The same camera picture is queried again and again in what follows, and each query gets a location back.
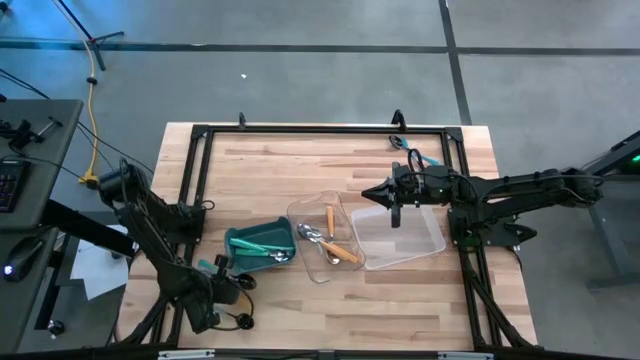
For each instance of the grey desk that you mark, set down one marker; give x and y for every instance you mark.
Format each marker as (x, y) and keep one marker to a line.
(45, 150)

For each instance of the black horizontal beam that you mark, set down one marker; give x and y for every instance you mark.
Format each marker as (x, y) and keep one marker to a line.
(325, 356)

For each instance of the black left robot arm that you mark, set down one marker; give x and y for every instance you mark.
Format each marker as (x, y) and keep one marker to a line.
(160, 240)

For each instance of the silver metal bracket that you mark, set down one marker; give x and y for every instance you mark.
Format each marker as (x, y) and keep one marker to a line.
(185, 355)
(465, 356)

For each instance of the workbench with black legs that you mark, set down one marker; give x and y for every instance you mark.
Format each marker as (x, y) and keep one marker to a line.
(605, 240)

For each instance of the black keyboard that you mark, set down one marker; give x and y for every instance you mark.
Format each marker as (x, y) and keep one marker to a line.
(10, 185)

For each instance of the black aluminium table frame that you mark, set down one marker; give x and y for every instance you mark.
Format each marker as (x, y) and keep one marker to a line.
(325, 129)

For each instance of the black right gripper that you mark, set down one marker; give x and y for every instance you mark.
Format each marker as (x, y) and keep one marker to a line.
(430, 186)

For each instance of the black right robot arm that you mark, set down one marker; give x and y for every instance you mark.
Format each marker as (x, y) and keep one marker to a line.
(525, 187)

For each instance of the black round knob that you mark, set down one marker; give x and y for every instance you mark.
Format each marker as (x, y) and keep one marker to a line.
(55, 327)

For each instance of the white paper sheet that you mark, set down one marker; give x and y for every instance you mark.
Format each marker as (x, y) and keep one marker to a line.
(95, 270)

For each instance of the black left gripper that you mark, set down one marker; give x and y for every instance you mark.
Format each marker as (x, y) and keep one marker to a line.
(225, 292)

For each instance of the teal plastic bin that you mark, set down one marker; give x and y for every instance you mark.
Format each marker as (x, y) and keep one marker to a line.
(240, 265)

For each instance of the black tripod stand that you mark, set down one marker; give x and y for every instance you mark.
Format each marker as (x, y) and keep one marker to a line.
(97, 50)

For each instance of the clear plastic bin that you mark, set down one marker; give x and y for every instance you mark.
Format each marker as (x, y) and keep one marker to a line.
(319, 267)

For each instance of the black computer mouse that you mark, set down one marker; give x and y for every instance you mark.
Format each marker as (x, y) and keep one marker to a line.
(25, 255)

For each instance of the black table clamp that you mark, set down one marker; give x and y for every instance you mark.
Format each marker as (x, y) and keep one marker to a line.
(398, 119)
(242, 121)

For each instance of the black clamp tool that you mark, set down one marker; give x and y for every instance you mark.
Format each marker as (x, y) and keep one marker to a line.
(20, 135)

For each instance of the frosted white plastic tray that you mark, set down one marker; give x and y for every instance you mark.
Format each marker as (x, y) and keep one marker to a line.
(420, 245)

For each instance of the black desk support beam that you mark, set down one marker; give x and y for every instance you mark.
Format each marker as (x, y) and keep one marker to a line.
(85, 227)

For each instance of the dark desk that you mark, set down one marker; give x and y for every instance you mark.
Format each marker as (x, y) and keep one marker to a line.
(15, 310)

